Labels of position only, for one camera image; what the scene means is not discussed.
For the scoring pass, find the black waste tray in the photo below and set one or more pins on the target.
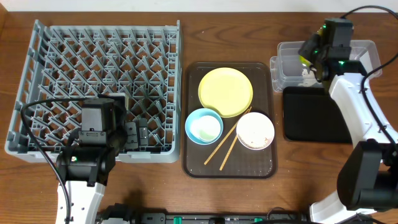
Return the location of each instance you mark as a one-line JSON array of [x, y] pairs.
[[309, 114]]

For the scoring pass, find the wooden chopstick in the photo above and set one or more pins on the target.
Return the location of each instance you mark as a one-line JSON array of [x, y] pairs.
[[224, 139], [228, 153]]

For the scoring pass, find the grey dishwasher rack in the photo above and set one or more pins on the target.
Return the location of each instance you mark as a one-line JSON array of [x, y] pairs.
[[66, 63]]

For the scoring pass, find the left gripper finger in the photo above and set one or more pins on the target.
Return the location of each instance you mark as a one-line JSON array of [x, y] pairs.
[[132, 137], [143, 132]]

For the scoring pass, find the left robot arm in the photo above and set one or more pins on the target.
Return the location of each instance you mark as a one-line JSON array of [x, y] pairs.
[[89, 157]]

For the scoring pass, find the clear plastic bin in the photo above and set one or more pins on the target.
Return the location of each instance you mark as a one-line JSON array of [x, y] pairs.
[[286, 67]]

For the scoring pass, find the light blue bowl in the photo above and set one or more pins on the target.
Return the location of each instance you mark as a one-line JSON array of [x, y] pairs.
[[198, 114]]

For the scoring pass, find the left wooden chopstick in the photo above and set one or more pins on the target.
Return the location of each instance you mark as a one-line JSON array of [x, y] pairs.
[[224, 139]]

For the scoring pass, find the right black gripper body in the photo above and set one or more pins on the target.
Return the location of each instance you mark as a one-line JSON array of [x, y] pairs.
[[310, 50]]

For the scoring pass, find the white bowl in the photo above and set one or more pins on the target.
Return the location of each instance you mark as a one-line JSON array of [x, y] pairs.
[[255, 131]]

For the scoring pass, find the yellow plate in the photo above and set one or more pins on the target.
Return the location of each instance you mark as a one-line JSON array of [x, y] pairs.
[[226, 91]]

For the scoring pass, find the white tissue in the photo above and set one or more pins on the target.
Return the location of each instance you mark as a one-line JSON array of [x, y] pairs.
[[308, 75]]

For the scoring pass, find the green orange snack wrapper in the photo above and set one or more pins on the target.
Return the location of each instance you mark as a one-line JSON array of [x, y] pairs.
[[309, 49]]

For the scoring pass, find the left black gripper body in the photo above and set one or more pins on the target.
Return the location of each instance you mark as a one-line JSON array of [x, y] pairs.
[[134, 134]]

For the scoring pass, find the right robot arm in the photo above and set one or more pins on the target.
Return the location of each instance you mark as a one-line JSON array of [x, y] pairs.
[[367, 183]]

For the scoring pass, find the right wooden chopstick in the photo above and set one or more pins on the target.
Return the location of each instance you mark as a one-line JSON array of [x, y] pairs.
[[228, 153]]

